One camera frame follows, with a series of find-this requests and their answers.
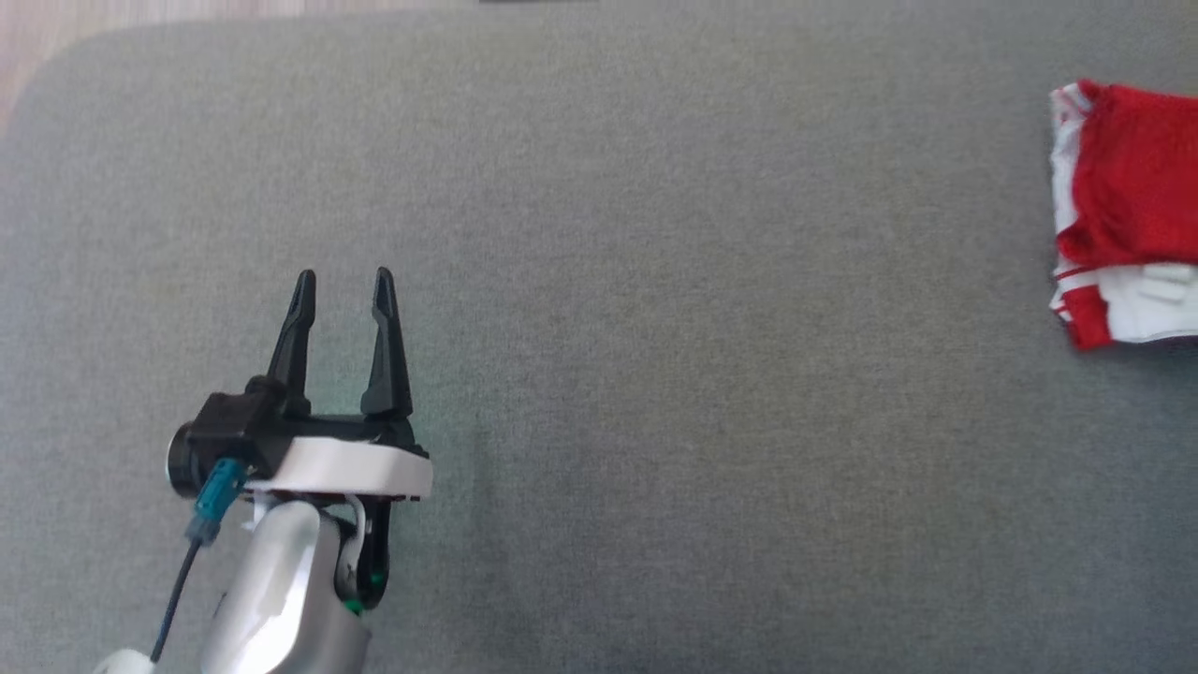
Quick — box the red garment with wide white stripe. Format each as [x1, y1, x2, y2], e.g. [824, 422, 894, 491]
[1048, 80, 1198, 274]

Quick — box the red garment with thin white stripes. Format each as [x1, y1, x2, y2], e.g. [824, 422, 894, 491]
[1046, 262, 1198, 353]

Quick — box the left gripper with white band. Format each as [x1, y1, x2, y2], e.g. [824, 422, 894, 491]
[248, 266, 435, 503]

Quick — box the black cable with teal connector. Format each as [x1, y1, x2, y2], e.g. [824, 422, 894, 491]
[148, 459, 250, 667]

